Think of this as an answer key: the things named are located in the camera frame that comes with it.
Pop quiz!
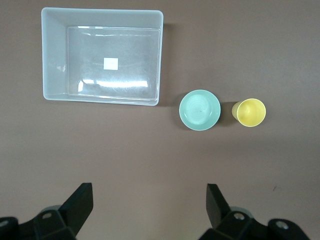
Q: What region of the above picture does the white square label sticker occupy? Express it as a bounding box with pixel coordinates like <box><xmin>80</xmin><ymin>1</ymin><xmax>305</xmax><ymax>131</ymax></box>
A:
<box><xmin>103</xmin><ymin>57</ymin><xmax>119</xmax><ymax>70</ymax></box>

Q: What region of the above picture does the yellow plastic cup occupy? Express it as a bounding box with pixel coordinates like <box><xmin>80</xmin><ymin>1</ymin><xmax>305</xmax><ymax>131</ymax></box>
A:
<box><xmin>231</xmin><ymin>98</ymin><xmax>267</xmax><ymax>128</ymax></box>

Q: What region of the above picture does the green ceramic bowl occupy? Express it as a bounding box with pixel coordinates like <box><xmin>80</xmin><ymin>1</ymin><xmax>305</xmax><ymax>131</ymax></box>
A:
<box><xmin>178</xmin><ymin>89</ymin><xmax>222</xmax><ymax>132</ymax></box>

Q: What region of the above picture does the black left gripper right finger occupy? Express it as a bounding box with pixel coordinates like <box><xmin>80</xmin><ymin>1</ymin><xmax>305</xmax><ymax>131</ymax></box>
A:
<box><xmin>197</xmin><ymin>183</ymin><xmax>270</xmax><ymax>240</ymax></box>

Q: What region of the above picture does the brown table cover sheet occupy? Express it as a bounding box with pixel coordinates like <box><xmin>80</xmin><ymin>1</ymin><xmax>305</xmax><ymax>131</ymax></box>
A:
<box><xmin>0</xmin><ymin>0</ymin><xmax>320</xmax><ymax>240</ymax></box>

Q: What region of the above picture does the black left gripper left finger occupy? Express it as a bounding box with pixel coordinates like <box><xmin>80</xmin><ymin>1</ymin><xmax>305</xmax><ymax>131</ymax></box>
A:
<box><xmin>17</xmin><ymin>182</ymin><xmax>94</xmax><ymax>240</ymax></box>

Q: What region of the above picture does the clear plastic storage box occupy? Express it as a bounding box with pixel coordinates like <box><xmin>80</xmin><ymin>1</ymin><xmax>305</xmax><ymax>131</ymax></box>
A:
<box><xmin>40</xmin><ymin>6</ymin><xmax>165</xmax><ymax>108</ymax></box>

